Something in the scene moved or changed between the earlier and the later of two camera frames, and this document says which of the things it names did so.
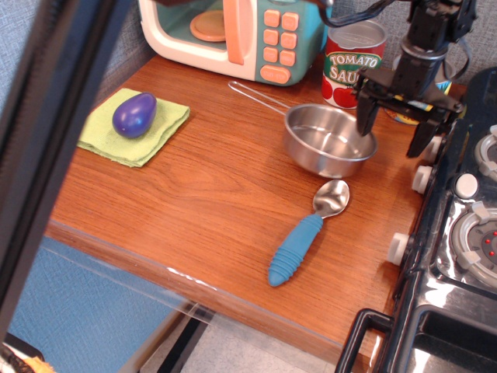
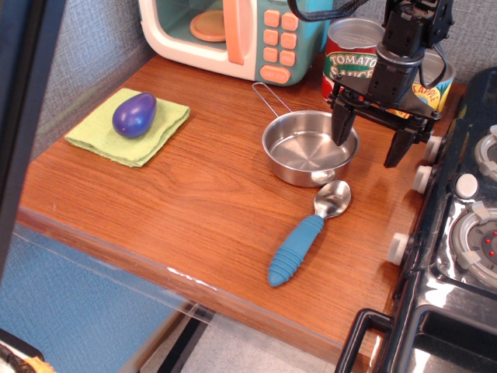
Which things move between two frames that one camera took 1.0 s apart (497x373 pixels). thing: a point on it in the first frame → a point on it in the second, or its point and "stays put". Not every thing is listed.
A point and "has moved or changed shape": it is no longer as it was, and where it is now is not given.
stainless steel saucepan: [322, 141] has moved or changed shape
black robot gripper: [408, 86] → [381, 95]
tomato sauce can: [350, 48] stays put
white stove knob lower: [398, 244] stays put
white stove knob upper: [432, 151] stays put
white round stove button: [466, 186] stays put
